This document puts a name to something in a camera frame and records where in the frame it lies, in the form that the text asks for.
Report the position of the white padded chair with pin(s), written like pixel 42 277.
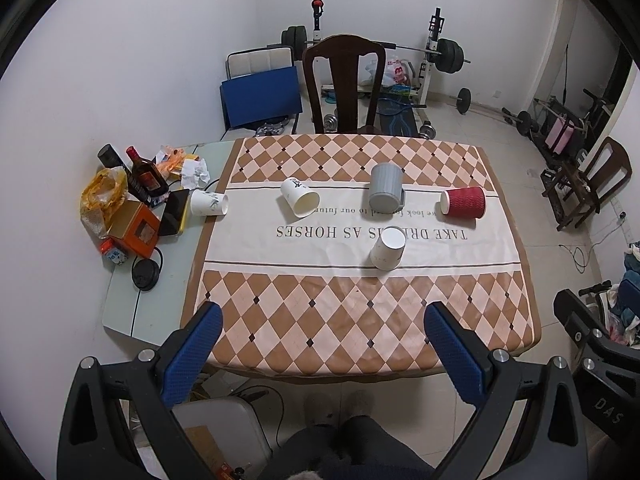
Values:
pixel 257 62

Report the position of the orange wrapper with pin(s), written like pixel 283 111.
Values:
pixel 170 162

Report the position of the small orange and blue packet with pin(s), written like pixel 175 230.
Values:
pixel 112 251

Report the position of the barbell with black plates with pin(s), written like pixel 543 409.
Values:
pixel 450 55

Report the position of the orange cardboard box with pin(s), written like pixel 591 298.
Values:
pixel 132 230

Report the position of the brown wooden chair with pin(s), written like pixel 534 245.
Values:
pixel 607 170

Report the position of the pile of clothes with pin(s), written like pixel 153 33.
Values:
pixel 627 290

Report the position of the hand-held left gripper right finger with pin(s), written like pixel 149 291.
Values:
pixel 457 355

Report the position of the black cylinder tube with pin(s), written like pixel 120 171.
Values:
pixel 111 155

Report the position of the small barbell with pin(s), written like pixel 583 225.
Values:
pixel 520 121

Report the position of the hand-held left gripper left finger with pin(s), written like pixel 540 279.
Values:
pixel 192 355

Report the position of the amber liquor bottle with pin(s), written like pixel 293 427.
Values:
pixel 145 177

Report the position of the pink printed plastic bag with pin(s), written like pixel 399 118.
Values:
pixel 397 72

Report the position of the red ribbed paper cup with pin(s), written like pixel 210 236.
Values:
pixel 465 202

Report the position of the dark wooden chair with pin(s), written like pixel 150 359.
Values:
pixel 345 85

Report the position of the white weight rack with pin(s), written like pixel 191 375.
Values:
pixel 427 75

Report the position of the person's legs in dark pants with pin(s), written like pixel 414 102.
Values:
pixel 350 450

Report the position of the blue board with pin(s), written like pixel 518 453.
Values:
pixel 262 97

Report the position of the chrome dumbbell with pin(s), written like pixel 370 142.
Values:
pixel 428 130

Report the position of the crumpled white paper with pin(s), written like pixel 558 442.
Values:
pixel 195 174

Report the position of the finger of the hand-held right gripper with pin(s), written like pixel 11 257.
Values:
pixel 575 312

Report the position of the checkered tablecloth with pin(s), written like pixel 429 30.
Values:
pixel 350 300

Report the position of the white plastic bag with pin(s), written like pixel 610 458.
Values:
pixel 371 70

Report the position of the grey ribbed cup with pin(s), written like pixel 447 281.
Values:
pixel 386 185

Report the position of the black phone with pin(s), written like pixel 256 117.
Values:
pixel 175 210

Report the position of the yellow plastic bag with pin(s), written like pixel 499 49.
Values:
pixel 100 195

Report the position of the black exercise machine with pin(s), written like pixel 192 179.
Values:
pixel 592 110

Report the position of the black and blue bench pad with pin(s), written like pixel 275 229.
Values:
pixel 397 117

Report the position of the white paper cup with print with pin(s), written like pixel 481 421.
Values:
pixel 207 203

